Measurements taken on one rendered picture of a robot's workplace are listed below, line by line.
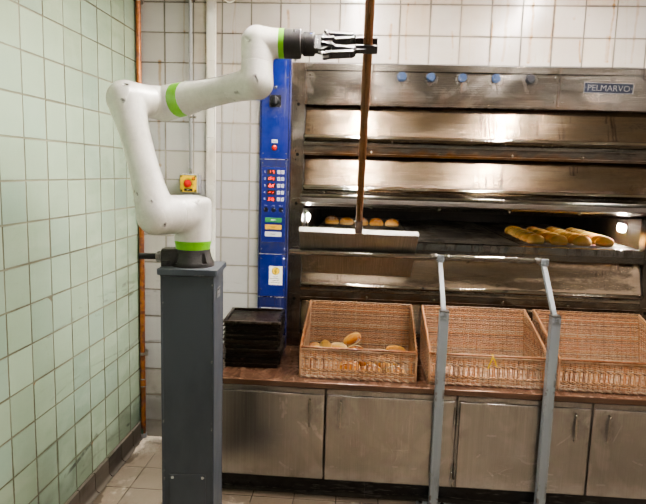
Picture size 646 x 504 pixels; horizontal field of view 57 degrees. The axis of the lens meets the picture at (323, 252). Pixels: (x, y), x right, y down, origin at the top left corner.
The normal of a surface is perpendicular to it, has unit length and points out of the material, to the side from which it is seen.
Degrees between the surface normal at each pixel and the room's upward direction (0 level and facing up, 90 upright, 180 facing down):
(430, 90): 90
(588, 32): 90
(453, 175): 70
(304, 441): 90
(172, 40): 90
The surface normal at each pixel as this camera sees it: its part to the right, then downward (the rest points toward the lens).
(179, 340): 0.00, 0.14
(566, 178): -0.05, -0.22
